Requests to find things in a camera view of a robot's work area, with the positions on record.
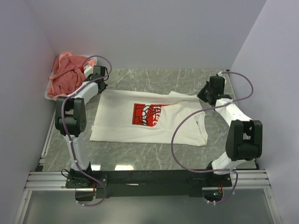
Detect white t shirt red print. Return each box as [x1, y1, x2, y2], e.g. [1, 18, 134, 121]
[90, 90, 208, 147]

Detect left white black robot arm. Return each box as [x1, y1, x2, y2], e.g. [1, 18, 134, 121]
[55, 65, 110, 188]

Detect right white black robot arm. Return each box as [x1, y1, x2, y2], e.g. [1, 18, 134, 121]
[197, 73, 263, 186]

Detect pink t shirt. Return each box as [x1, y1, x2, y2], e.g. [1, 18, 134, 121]
[47, 51, 96, 98]

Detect white plastic bin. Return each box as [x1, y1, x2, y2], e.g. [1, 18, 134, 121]
[44, 55, 98, 101]

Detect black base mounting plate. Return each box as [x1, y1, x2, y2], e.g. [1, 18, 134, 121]
[65, 170, 232, 201]

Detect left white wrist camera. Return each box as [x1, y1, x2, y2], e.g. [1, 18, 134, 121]
[80, 65, 93, 77]

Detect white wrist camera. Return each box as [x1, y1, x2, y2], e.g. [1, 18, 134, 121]
[216, 71, 227, 83]
[80, 65, 93, 77]

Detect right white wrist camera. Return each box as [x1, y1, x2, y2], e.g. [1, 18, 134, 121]
[216, 71, 227, 83]

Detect aluminium rail frame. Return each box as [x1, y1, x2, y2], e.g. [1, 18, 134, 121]
[14, 170, 282, 224]

